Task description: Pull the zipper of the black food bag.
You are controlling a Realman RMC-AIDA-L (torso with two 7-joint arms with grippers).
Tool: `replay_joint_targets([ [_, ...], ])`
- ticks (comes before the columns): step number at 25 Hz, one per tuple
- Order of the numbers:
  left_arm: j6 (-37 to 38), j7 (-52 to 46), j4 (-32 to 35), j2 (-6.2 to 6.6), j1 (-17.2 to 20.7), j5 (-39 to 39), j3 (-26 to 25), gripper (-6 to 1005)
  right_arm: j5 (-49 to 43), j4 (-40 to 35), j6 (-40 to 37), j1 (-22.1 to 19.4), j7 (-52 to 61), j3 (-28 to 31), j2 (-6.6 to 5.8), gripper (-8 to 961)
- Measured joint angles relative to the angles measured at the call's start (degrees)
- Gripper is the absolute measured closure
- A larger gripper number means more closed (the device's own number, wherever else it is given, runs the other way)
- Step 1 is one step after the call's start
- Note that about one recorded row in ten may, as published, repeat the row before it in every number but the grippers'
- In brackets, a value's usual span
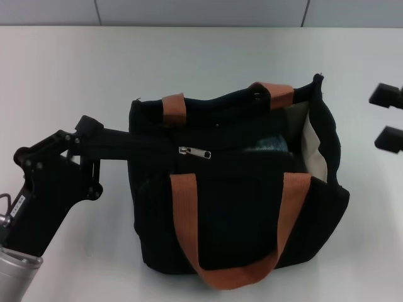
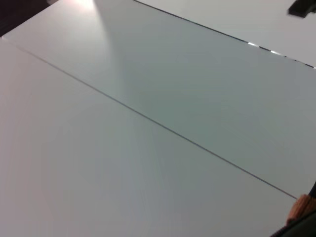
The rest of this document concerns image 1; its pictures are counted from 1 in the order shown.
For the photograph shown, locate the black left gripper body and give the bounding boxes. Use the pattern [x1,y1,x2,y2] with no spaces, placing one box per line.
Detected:
[5,152,86,257]

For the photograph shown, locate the silver zipper pull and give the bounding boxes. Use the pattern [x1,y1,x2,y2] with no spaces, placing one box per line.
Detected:
[178,145,212,160]

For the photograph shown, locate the black food bag orange handles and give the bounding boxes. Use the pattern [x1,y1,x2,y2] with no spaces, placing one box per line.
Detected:
[78,74,351,292]

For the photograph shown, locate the blue white item inside bag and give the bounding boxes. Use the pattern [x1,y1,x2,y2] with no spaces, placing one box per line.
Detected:
[248,135,289,154]

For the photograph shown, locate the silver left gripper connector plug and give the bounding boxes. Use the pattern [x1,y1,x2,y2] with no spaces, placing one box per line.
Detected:
[0,192,14,245]

